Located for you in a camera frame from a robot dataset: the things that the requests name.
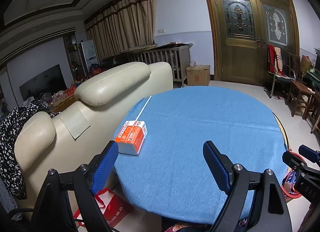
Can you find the blue round tablecloth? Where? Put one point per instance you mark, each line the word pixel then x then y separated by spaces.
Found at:
pixel 170 177

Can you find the white standing board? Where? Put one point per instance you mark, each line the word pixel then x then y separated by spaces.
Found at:
pixel 89 53

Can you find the orange white tissue box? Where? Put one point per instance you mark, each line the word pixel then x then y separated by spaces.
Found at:
pixel 131 137

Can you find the wooden chair with red clothes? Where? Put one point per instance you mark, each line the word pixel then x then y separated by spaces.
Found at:
pixel 275 69

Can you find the cream leather sofa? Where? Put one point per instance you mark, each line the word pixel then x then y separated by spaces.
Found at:
pixel 86 126

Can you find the white plastic stick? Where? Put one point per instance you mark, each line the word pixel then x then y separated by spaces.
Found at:
pixel 141 111

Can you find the beige striped curtains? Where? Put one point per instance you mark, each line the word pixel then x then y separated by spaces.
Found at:
pixel 121 25

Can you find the dark wooden stool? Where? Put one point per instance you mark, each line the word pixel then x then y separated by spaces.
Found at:
pixel 298 91

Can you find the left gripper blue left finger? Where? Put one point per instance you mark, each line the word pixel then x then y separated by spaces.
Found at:
pixel 103 166

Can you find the red white paper bag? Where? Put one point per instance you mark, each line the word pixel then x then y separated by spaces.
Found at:
pixel 113 208

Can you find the black white floral garment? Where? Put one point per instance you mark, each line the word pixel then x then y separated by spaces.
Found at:
pixel 25 133

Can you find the grey wooden crib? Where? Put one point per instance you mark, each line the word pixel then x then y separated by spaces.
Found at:
pixel 177 55

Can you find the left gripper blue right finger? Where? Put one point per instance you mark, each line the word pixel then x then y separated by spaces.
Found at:
pixel 220 166

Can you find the black wall television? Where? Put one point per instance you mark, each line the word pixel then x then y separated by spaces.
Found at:
pixel 49 81

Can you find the brown wooden double door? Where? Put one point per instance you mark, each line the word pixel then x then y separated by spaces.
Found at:
pixel 242 30

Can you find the cardboard box by wall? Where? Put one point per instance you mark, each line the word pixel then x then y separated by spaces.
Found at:
pixel 198 75

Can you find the red plastic mesh basket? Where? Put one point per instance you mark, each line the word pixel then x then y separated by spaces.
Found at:
pixel 288 186

